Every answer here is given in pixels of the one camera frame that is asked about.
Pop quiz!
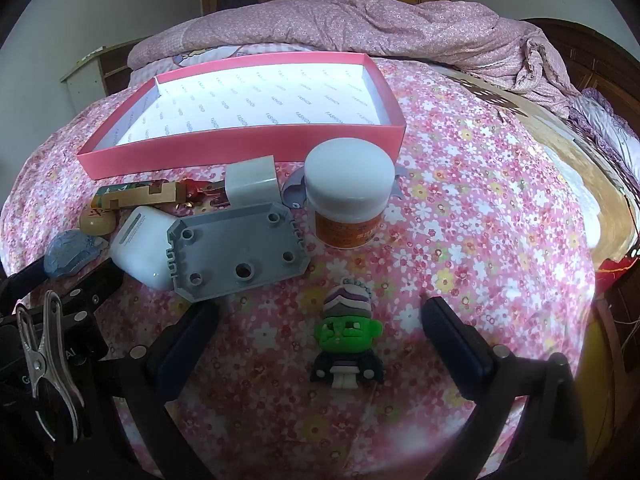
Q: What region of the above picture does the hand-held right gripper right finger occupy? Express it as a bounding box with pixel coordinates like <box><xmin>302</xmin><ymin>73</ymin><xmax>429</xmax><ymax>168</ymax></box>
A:
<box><xmin>421</xmin><ymin>296</ymin><xmax>590</xmax><ymax>480</ymax></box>

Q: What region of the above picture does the white charger cube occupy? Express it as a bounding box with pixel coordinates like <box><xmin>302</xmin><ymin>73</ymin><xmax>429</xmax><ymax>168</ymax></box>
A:
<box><xmin>224</xmin><ymin>155</ymin><xmax>279</xmax><ymax>208</ymax></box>

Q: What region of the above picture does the red key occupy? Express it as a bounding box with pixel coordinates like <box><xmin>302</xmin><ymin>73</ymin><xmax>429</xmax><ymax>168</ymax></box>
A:
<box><xmin>182</xmin><ymin>177</ymin><xmax>228</xmax><ymax>207</ymax></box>

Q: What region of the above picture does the red cloth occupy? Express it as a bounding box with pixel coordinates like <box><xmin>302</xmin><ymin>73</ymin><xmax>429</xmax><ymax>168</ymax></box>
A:
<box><xmin>595</xmin><ymin>255</ymin><xmax>640</xmax><ymax>303</ymax></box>

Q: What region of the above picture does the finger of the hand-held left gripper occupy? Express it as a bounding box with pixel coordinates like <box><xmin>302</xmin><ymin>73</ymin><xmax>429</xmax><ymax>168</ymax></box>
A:
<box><xmin>47</xmin><ymin>265</ymin><xmax>127</xmax><ymax>361</ymax></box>
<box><xmin>0</xmin><ymin>259</ymin><xmax>61</xmax><ymax>307</ymax></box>

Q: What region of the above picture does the wooden nightstand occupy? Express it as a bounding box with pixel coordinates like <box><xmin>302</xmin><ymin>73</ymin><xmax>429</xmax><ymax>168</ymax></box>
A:
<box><xmin>60</xmin><ymin>42</ymin><xmax>151</xmax><ymax>106</ymax></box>

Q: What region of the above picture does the green printed lighter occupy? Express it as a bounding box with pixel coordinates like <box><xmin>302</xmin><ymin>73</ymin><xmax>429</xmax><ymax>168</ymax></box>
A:
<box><xmin>95</xmin><ymin>179</ymin><xmax>187</xmax><ymax>213</ymax></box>

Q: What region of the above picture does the white jar with orange label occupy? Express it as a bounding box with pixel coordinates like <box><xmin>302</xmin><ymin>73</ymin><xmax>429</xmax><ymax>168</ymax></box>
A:
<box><xmin>303</xmin><ymin>139</ymin><xmax>396</xmax><ymax>249</ymax></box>

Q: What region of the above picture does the grey plastic hook holder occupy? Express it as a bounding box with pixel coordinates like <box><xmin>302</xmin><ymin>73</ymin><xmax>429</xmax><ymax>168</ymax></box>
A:
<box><xmin>281</xmin><ymin>164</ymin><xmax>407</xmax><ymax>209</ymax></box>

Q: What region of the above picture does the grey plastic plate with holes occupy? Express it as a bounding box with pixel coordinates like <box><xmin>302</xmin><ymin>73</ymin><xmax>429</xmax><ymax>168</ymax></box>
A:
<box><xmin>166</xmin><ymin>201</ymin><xmax>312</xmax><ymax>303</ymax></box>

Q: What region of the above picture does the green-faced toy figurine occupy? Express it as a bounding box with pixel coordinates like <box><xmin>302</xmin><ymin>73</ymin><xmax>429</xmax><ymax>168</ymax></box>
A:
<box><xmin>311</xmin><ymin>278</ymin><xmax>386</xmax><ymax>390</ymax></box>

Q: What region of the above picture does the blue correction tape dispenser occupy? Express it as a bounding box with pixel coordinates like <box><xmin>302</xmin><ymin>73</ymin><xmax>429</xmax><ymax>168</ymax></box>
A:
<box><xmin>44</xmin><ymin>229</ymin><xmax>110</xmax><ymax>281</ymax></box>

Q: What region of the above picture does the metal spring clip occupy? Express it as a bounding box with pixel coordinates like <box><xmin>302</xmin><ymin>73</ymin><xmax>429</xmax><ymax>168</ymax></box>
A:
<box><xmin>14</xmin><ymin>290</ymin><xmax>86</xmax><ymax>442</ymax></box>

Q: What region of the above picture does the white earbuds case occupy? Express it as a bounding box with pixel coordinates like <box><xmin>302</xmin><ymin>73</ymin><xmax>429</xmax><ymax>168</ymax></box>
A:
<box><xmin>109</xmin><ymin>205</ymin><xmax>176</xmax><ymax>291</ymax></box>

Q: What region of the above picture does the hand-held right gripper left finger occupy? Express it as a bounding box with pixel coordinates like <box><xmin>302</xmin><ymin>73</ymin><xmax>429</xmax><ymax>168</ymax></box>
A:
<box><xmin>117</xmin><ymin>300</ymin><xmax>221</xmax><ymax>480</ymax></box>

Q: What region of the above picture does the purple pillow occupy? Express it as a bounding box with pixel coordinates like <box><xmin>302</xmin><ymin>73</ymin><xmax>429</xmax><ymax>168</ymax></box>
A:
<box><xmin>570</xmin><ymin>87</ymin><xmax>640</xmax><ymax>181</ymax></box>

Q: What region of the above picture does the pink floral bed sheet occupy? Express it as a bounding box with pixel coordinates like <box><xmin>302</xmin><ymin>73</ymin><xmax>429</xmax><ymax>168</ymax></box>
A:
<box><xmin>0</xmin><ymin>55</ymin><xmax>601</xmax><ymax>480</ymax></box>

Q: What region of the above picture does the dark wooden headboard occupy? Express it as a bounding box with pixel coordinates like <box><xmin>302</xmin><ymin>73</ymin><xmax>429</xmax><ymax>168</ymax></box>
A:
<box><xmin>520</xmin><ymin>17</ymin><xmax>640</xmax><ymax>106</ymax></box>

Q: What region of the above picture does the pink floral quilt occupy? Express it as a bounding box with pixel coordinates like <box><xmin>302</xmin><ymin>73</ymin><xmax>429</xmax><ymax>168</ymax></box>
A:
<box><xmin>127</xmin><ymin>0</ymin><xmax>583</xmax><ymax>111</ymax></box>

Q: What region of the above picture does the pink cardboard box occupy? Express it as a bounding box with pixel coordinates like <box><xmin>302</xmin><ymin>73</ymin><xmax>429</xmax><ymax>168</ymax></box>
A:
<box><xmin>76</xmin><ymin>51</ymin><xmax>406</xmax><ymax>180</ymax></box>

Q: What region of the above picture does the round wooden chess piece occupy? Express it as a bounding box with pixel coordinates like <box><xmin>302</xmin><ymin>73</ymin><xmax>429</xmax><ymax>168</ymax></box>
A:
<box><xmin>79</xmin><ymin>204</ymin><xmax>117</xmax><ymax>236</ymax></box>

